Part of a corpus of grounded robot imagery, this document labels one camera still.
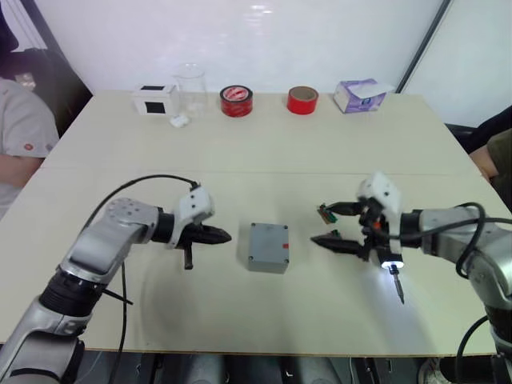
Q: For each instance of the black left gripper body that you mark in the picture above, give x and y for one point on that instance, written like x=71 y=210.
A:
x=191 y=236

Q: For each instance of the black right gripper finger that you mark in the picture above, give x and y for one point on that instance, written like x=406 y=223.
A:
x=340 y=245
x=346 y=209

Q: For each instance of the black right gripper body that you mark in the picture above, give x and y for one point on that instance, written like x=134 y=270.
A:
x=374 y=236

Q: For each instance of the black electric screwdriver with light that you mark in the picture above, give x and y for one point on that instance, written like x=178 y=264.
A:
x=397 y=282

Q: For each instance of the bare forearm of olive-clothed person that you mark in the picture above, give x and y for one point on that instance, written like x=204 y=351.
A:
x=485 y=164

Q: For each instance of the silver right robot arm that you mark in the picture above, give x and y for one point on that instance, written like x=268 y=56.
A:
x=476 y=244

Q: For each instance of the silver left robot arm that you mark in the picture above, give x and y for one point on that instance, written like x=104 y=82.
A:
x=100 y=244

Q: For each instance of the bare forearm of grey-shirted person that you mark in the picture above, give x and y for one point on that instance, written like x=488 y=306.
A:
x=20 y=170

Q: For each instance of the grey box lid, red sticker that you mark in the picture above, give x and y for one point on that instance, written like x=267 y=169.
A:
x=267 y=242

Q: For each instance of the grey plastic junction box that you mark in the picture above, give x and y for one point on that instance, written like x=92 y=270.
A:
x=267 y=268

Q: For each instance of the purple and white tissue box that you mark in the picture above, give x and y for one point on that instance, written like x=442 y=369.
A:
x=358 y=98

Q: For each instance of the white box with black squares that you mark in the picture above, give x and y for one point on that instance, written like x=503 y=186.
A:
x=154 y=100

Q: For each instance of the small green component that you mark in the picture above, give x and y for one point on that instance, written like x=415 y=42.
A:
x=335 y=232

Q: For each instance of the small green circuit board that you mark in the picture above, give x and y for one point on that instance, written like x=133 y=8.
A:
x=326 y=214

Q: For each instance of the black zip tie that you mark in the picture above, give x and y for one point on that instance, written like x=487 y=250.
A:
x=118 y=298

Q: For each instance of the red tape roll, cardboard core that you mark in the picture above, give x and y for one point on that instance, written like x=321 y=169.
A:
x=302 y=102

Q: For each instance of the red and black tape roll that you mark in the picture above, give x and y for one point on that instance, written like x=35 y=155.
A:
x=237 y=102

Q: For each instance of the clear glass beaker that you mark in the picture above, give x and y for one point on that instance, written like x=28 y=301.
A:
x=191 y=90

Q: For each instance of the black seat behind table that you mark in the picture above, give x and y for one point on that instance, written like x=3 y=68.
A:
x=476 y=132

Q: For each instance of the person in olive clothing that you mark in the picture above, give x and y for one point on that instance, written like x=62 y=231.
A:
x=504 y=156

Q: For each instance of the person in grey shirt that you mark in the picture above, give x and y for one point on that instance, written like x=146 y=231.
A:
x=24 y=120

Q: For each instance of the black office chair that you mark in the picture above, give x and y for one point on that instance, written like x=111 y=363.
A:
x=48 y=80

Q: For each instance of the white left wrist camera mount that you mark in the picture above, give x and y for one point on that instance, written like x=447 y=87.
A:
x=196 y=206

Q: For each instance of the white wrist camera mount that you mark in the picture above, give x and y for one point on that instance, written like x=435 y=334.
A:
x=196 y=206
x=386 y=192

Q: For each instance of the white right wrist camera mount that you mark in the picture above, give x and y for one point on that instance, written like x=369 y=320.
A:
x=386 y=192

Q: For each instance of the dark wall frame strip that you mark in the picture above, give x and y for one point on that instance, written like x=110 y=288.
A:
x=424 y=44

